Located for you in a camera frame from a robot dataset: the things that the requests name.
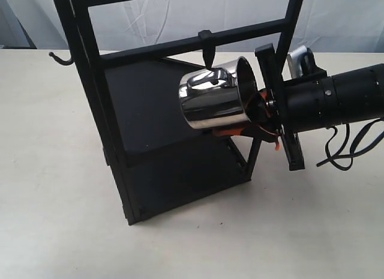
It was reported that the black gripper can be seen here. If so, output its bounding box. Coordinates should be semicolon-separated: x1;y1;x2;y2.
212;44;305;171

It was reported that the stainless steel mug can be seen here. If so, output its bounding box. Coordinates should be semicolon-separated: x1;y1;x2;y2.
178;56;258;130

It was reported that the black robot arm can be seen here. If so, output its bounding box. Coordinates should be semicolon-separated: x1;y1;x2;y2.
213;44;383;171

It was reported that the black plastic clip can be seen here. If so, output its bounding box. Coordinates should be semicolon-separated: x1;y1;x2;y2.
198;30;216;70

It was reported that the black metal shelf rack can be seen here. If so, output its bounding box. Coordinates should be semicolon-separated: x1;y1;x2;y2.
53;0;304;225

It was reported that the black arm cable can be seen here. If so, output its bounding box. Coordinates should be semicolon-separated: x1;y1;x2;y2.
316;118;384;173

